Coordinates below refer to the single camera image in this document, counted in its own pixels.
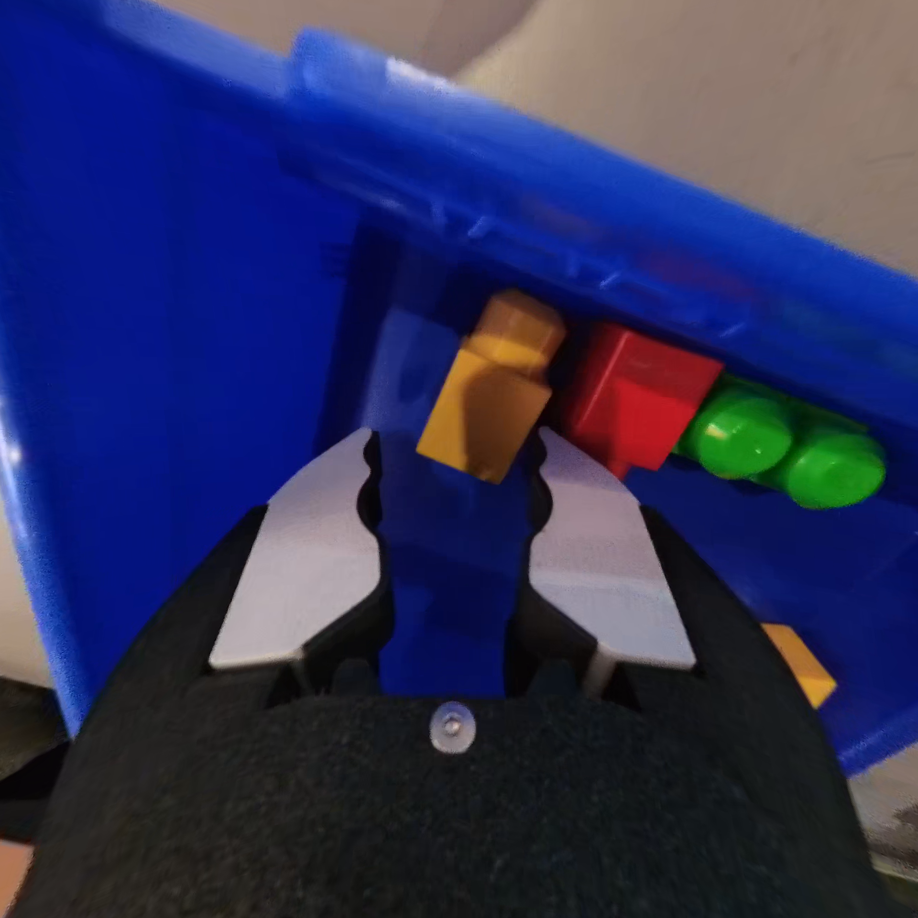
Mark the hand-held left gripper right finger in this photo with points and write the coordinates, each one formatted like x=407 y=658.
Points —
x=609 y=574

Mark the yellow one-stud block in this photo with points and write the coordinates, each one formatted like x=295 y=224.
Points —
x=488 y=416
x=800 y=667

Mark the green two-stud block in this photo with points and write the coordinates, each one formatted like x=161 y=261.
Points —
x=746 y=437

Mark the red one-stud block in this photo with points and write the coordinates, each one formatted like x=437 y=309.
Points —
x=645 y=416

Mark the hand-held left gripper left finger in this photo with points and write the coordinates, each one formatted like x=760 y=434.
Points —
x=301 y=566

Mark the blue plastic bin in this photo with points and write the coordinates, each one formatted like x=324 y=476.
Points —
x=179 y=287

